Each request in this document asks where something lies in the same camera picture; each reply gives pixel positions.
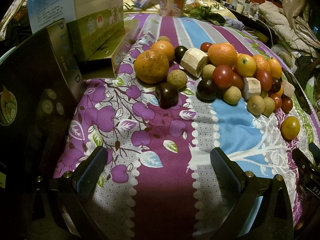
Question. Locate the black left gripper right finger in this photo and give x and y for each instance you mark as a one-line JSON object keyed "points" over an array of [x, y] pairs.
{"points": [[260, 207]]}

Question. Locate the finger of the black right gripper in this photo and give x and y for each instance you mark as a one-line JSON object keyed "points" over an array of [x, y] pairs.
{"points": [[314, 149], [308, 173]]}

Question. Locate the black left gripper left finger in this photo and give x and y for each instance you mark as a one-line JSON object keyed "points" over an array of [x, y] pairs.
{"points": [[78, 187]]}

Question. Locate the red cherry tomato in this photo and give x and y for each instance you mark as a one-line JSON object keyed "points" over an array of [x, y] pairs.
{"points": [[223, 76]]}

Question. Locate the large rough brown orange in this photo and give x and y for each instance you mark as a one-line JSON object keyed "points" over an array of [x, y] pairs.
{"points": [[151, 66]]}

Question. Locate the lone yellow kumquat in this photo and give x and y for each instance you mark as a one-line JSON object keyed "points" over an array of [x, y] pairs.
{"points": [[290, 128]]}

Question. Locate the black smartphone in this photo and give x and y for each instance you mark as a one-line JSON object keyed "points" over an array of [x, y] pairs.
{"points": [[298, 91]]}

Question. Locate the small sugarcane chunk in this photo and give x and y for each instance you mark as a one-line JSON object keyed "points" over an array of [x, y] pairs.
{"points": [[251, 87]]}

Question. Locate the black product box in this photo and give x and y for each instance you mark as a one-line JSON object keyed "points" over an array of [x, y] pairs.
{"points": [[41, 86]]}

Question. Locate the pile of clothes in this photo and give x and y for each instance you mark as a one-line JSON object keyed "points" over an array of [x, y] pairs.
{"points": [[276, 19]]}

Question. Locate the flat green gold box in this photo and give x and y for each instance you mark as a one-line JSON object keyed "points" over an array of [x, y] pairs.
{"points": [[105, 62]]}

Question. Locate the dark purple cherry tomato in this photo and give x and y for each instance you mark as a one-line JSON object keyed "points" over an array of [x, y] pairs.
{"points": [[167, 95]]}

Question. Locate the big orange mandarin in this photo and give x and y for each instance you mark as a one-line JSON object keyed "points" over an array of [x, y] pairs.
{"points": [[222, 54]]}

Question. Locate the brown longan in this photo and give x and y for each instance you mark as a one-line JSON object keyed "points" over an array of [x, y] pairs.
{"points": [[178, 78]]}

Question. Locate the purple striped floral bedsheet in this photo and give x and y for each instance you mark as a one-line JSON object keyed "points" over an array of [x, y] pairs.
{"points": [[158, 182]]}

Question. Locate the peeled sugarcane chunk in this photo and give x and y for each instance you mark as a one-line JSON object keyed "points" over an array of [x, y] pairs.
{"points": [[194, 61]]}

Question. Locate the blue green cardboard box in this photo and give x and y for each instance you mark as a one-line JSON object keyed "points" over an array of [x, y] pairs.
{"points": [[90, 22]]}

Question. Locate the green leafy vegetables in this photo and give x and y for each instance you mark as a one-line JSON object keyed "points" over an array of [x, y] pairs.
{"points": [[206, 14]]}

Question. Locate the snack packet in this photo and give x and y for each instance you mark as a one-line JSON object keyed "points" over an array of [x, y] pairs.
{"points": [[145, 4]]}

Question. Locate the instant noodle cup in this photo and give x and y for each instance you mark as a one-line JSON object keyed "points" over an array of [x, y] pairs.
{"points": [[171, 8]]}

